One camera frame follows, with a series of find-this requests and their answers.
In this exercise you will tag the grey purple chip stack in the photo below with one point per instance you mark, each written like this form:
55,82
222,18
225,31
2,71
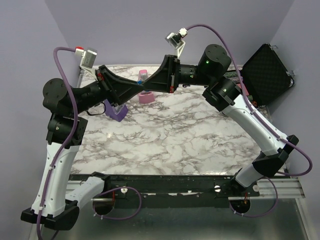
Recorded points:
235,79

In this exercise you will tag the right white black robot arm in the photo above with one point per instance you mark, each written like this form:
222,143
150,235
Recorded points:
223,94

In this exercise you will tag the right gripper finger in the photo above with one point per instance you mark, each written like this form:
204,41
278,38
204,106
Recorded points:
163,72
157,85

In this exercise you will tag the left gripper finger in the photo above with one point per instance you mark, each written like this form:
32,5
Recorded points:
120,76
123,92

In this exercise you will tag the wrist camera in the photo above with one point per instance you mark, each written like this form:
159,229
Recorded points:
176,40
88,57

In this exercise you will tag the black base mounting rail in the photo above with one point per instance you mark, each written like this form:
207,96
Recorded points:
169,191

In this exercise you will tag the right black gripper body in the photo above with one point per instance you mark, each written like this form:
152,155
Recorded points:
176,69

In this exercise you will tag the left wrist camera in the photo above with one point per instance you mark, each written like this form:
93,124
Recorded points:
88,57

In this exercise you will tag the aluminium frame extrusion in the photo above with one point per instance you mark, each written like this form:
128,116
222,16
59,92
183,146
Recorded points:
287,188

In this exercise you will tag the black poker chip case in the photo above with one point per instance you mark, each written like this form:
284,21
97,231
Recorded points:
265,77

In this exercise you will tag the purple metronome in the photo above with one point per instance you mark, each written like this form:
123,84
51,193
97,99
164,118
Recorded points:
117,113

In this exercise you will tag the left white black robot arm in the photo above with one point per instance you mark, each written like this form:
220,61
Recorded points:
53,207

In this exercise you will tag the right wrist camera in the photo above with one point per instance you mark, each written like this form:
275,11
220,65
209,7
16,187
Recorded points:
176,40

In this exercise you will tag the pink metronome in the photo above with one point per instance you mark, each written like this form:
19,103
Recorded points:
145,97

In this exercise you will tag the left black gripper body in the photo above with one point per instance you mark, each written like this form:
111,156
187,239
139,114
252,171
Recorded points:
108,87

